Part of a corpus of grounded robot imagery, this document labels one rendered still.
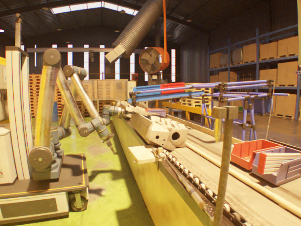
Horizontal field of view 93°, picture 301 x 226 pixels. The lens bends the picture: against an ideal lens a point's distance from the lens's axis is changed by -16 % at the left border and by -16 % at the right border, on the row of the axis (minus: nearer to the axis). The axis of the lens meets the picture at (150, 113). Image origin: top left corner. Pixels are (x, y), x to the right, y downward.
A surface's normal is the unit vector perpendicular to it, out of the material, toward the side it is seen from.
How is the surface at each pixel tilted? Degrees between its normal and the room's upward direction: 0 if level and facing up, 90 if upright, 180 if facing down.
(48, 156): 88
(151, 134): 90
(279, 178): 92
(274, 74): 90
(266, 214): 0
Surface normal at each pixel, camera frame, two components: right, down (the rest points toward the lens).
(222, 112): 0.28, 0.12
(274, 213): 0.00, -0.99
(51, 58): 0.48, 0.11
